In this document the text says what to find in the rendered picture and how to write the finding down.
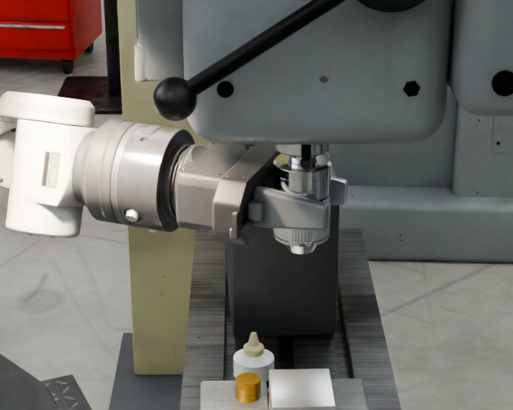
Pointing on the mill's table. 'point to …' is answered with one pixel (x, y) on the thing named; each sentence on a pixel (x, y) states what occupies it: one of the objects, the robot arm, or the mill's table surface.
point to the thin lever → (306, 157)
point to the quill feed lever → (188, 101)
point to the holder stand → (283, 285)
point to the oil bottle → (254, 359)
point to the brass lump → (247, 387)
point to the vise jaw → (227, 394)
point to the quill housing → (321, 73)
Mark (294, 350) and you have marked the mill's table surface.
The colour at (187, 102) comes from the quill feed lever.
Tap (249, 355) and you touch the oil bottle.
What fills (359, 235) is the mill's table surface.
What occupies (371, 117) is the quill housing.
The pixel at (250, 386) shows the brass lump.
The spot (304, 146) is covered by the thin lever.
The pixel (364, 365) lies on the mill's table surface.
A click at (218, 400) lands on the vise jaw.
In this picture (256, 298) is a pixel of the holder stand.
